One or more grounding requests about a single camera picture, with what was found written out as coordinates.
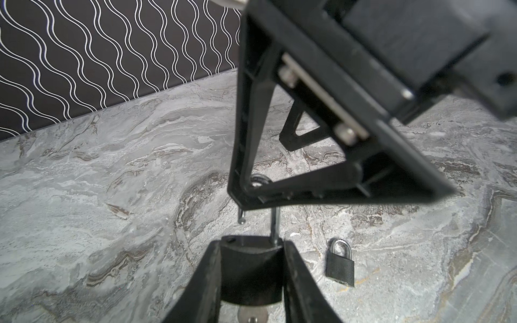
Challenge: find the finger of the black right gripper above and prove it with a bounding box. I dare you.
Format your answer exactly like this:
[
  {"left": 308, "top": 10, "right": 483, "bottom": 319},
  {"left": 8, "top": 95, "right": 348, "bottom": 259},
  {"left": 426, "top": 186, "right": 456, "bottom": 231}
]
[
  {"left": 228, "top": 16, "right": 281, "bottom": 202},
  {"left": 236, "top": 99, "right": 364, "bottom": 211}
]

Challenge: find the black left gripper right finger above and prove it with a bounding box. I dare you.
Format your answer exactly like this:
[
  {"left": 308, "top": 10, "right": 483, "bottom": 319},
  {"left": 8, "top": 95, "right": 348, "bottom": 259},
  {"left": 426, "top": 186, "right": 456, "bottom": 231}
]
[{"left": 284, "top": 241, "right": 341, "bottom": 322}]

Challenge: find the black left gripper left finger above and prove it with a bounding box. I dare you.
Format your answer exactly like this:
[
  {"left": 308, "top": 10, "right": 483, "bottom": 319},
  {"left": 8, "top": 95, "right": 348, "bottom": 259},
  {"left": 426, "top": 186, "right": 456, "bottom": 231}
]
[{"left": 163, "top": 241, "right": 222, "bottom": 322}]

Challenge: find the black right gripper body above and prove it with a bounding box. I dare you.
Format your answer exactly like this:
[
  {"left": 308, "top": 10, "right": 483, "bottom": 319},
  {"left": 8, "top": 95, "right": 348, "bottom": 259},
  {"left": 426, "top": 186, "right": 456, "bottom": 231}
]
[{"left": 242, "top": 1, "right": 516, "bottom": 204}]

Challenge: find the black padlock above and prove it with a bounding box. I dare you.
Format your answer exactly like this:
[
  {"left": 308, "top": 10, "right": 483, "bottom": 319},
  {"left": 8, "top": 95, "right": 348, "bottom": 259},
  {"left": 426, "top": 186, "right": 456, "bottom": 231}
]
[{"left": 220, "top": 207, "right": 284, "bottom": 306}]

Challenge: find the black padlock farther back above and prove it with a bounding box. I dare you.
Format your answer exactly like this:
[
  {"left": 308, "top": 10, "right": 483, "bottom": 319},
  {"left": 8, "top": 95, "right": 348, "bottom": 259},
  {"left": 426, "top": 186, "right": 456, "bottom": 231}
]
[{"left": 325, "top": 238, "right": 355, "bottom": 287}]

